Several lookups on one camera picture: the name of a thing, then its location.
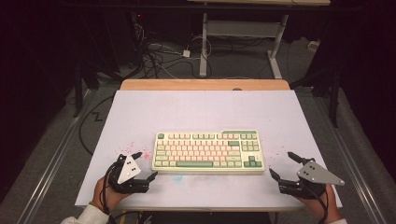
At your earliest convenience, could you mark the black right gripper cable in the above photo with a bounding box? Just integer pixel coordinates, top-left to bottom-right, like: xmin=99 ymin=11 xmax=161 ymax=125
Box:
xmin=303 ymin=183 xmax=331 ymax=224

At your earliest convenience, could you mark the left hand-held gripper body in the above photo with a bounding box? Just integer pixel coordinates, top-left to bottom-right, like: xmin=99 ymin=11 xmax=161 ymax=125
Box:
xmin=107 ymin=153 xmax=149 ymax=194

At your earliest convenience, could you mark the cream and green keyboard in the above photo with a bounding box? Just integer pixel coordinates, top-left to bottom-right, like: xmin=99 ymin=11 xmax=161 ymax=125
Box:
xmin=151 ymin=129 xmax=265 ymax=175

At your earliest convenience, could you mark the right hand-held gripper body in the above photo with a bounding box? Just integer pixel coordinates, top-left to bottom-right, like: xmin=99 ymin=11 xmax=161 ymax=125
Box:
xmin=277 ymin=158 xmax=346 ymax=200

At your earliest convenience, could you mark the black metal stand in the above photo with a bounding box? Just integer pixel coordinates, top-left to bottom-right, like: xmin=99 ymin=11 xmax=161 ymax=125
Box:
xmin=74 ymin=62 xmax=86 ymax=119

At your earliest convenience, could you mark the white metal desk frame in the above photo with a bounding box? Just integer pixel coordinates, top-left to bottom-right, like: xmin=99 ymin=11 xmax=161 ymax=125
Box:
xmin=186 ymin=0 xmax=332 ymax=79

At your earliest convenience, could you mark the black floor cable loop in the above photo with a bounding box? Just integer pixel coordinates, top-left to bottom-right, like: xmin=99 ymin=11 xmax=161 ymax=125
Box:
xmin=78 ymin=94 xmax=115 ymax=157

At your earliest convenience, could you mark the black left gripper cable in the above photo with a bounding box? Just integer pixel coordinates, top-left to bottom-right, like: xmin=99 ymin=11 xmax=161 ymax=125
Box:
xmin=102 ymin=163 xmax=118 ymax=224

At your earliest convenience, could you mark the person's left hand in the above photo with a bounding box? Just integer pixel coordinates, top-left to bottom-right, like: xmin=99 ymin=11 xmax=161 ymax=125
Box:
xmin=92 ymin=176 xmax=132 ymax=213

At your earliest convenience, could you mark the tangle of black floor cables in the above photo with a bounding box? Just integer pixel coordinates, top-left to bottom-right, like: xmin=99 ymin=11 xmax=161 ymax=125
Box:
xmin=130 ymin=21 xmax=213 ymax=79

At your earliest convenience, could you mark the person's right hand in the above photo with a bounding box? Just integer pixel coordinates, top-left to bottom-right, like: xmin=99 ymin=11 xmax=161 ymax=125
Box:
xmin=295 ymin=183 xmax=342 ymax=224

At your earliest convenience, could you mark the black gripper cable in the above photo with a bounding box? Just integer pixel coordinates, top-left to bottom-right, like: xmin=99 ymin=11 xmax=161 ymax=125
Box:
xmin=303 ymin=183 xmax=331 ymax=224
xmin=102 ymin=163 xmax=118 ymax=224

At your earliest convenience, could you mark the metal floor rail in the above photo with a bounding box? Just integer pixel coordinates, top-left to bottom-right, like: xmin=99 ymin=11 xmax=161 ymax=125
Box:
xmin=15 ymin=90 xmax=94 ymax=224
xmin=314 ymin=96 xmax=387 ymax=224

